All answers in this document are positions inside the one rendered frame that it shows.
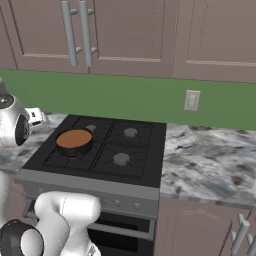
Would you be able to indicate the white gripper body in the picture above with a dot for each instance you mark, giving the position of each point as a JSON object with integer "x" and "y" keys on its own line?
{"x": 42, "y": 117}

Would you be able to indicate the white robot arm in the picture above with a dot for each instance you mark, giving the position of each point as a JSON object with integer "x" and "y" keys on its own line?
{"x": 63, "y": 213}

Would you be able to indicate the black saucepan with hot chocolate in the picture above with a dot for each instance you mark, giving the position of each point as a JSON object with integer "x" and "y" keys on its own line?
{"x": 74, "y": 139}

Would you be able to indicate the grey stove knob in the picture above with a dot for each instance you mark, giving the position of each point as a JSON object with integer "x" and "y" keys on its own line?
{"x": 102, "y": 200}
{"x": 117, "y": 202}
{"x": 40, "y": 190}
{"x": 136, "y": 206}

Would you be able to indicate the black gas hob stove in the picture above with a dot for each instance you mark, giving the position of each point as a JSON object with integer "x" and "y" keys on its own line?
{"x": 133, "y": 156}

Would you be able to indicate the black oven door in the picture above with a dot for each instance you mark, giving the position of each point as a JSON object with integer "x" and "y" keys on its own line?
{"x": 123, "y": 246}

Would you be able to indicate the brown wall cupboard door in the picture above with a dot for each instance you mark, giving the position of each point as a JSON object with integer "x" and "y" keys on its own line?
{"x": 6, "y": 50}
{"x": 43, "y": 30}
{"x": 216, "y": 33}
{"x": 133, "y": 30}

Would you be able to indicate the beige wall socket plate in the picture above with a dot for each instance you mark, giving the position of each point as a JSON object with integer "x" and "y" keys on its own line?
{"x": 192, "y": 100}

